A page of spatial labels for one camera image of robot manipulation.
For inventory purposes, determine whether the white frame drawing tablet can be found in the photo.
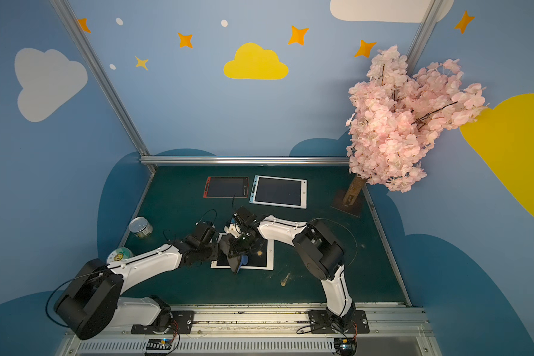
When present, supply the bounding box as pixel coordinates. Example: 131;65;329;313
210;240;274;271

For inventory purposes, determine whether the white blue drawing tablet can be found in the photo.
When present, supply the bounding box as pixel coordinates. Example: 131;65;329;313
249;175;307;209

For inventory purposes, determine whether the red frame drawing tablet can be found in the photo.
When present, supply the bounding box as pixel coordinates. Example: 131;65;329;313
203;177;249;199

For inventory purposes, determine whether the blue wiping cloth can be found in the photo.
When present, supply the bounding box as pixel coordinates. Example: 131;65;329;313
218;234;249;274

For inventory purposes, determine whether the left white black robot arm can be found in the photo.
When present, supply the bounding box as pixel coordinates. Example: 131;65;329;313
45;222;217;341

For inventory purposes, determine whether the silver tin can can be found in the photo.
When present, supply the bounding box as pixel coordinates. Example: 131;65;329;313
128;217;153;239

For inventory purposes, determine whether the dark square tree base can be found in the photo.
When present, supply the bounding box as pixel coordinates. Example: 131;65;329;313
331;190;365;217

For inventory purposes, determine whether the left small circuit board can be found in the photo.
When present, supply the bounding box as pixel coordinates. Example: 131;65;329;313
145;338;172;355

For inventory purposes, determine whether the small circuit board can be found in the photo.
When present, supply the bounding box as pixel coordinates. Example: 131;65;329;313
145;338;172;355
334;338;357;356

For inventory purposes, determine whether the right small circuit board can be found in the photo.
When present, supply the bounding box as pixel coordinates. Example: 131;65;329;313
334;338;357;356

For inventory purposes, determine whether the pink cherry blossom tree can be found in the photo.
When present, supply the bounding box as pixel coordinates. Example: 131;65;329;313
346;46;486;193

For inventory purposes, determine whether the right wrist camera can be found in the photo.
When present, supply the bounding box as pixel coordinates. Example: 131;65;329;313
228;222;243;239

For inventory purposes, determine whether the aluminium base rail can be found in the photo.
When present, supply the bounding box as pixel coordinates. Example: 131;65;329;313
56;303;441;355

